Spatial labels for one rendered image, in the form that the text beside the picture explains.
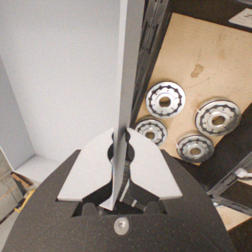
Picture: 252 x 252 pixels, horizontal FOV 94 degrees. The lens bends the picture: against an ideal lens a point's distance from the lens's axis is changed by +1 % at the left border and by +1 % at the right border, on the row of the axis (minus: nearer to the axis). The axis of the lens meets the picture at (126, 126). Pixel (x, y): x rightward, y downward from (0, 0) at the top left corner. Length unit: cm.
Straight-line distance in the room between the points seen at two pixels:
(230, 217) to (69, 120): 73
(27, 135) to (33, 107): 7
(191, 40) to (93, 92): 27
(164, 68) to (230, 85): 17
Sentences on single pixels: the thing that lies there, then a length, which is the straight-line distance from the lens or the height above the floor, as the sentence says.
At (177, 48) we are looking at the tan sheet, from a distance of 36.
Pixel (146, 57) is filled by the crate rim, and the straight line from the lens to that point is 26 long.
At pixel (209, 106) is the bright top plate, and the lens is 37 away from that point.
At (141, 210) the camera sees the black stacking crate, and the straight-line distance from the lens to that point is 78.
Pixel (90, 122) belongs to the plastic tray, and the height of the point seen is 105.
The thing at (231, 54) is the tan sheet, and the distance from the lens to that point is 39.
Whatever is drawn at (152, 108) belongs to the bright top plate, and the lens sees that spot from 35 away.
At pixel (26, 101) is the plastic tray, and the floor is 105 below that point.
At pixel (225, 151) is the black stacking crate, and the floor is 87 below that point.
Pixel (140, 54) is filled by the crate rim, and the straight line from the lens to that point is 26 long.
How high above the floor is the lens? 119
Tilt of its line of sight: 59 degrees down
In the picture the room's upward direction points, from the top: 151 degrees counter-clockwise
